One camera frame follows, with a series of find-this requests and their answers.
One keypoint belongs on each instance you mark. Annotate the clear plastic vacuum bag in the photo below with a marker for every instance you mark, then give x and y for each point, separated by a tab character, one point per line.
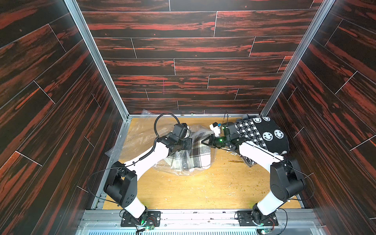
195	129

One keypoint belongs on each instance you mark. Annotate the aluminium corner frame post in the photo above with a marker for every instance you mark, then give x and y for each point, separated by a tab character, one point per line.
88	39
317	20

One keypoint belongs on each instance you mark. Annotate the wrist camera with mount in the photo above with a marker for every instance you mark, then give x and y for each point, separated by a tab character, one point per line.
216	128
186	133

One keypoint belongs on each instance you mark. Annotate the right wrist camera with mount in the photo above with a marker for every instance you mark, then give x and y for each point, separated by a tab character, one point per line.
216	128

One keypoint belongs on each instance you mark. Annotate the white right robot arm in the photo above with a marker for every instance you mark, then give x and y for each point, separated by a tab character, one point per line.
286	177

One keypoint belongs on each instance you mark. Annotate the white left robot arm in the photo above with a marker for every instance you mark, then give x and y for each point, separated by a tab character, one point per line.
121	183

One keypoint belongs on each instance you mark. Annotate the aluminium corner frame post right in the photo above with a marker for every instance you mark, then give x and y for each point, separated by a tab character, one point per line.
317	20

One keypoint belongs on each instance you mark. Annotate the grey brown tartan scarf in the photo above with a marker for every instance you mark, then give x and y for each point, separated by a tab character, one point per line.
198	158

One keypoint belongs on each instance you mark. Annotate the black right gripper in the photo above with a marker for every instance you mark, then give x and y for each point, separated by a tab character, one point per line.
216	142

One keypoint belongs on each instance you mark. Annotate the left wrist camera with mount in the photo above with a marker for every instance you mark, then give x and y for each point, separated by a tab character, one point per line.
186	133

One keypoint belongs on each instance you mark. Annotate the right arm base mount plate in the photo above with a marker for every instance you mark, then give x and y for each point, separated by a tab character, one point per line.
250	218

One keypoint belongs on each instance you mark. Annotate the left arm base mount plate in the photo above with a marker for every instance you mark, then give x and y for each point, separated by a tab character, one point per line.
149	219

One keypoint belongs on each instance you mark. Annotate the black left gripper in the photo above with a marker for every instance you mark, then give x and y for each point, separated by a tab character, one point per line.
188	147

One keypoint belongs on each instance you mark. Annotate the aluminium corner frame post left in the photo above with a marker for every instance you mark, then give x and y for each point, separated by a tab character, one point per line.
88	39

